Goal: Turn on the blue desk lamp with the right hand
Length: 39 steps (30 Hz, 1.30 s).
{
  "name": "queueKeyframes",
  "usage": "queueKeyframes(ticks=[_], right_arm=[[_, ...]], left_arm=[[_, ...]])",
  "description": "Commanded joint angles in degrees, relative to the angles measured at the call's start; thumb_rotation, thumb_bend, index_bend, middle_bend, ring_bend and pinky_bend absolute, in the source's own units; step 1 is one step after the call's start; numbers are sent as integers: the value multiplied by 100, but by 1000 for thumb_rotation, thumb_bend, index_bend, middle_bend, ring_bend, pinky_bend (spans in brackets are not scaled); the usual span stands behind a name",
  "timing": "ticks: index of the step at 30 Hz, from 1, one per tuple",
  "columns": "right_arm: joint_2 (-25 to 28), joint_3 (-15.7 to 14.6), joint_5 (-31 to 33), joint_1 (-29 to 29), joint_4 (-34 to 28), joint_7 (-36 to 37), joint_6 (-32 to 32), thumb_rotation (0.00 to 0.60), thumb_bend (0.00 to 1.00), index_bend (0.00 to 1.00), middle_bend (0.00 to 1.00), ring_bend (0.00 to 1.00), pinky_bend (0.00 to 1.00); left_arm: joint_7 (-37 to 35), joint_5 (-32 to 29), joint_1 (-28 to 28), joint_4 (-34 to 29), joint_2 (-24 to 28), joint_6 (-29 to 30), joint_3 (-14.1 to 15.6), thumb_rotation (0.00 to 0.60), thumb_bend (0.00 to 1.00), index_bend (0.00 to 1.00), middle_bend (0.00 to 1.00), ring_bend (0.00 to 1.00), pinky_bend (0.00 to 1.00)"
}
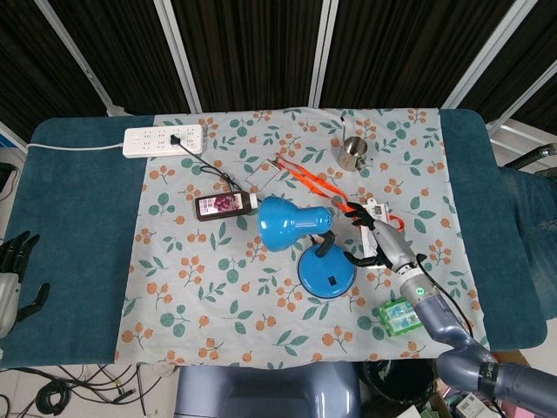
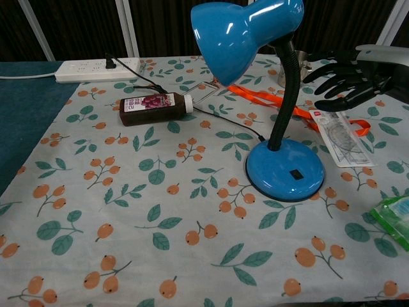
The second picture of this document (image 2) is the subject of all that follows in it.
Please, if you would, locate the white frame post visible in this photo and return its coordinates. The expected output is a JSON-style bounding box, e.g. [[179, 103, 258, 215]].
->
[[376, 0, 409, 46], [114, 0, 141, 59], [17, 0, 56, 61]]

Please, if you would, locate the green plastic packet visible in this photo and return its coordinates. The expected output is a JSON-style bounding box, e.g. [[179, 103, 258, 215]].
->
[[369, 195, 409, 252]]

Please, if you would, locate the floral fruit print tablecloth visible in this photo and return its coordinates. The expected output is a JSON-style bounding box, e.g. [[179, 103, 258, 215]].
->
[[0, 54, 409, 307]]

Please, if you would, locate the blue desk lamp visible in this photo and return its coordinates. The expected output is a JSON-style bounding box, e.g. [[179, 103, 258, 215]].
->
[[190, 0, 326, 202]]

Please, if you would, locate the clear badge holder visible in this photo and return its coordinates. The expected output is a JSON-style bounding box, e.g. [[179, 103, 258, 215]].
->
[[187, 80, 220, 105]]

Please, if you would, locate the teal table cover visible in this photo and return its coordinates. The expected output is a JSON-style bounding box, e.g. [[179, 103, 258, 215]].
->
[[0, 60, 81, 196]]

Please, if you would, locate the black power cord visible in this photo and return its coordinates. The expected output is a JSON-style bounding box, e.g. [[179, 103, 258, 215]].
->
[[104, 52, 265, 142]]

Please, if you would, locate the stainless steel cup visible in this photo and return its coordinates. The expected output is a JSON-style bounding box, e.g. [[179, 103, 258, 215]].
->
[[276, 49, 313, 87]]

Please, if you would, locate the white power strip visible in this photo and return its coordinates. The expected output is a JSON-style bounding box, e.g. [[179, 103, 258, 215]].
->
[[54, 57, 142, 84]]

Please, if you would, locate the orange lanyard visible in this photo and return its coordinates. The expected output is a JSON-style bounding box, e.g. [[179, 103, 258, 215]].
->
[[227, 83, 371, 137]]

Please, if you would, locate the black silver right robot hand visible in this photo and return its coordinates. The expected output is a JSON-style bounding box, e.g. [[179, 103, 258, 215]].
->
[[302, 44, 409, 111]]

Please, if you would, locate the white power strip cable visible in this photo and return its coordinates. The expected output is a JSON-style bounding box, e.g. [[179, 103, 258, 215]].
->
[[0, 72, 57, 80]]

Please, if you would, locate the dark juice bottle purple label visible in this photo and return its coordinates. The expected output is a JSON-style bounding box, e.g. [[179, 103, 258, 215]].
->
[[119, 92, 194, 127]]

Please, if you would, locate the clear ruler set package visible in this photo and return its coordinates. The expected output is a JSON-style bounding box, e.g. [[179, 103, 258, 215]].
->
[[309, 110, 377, 168]]

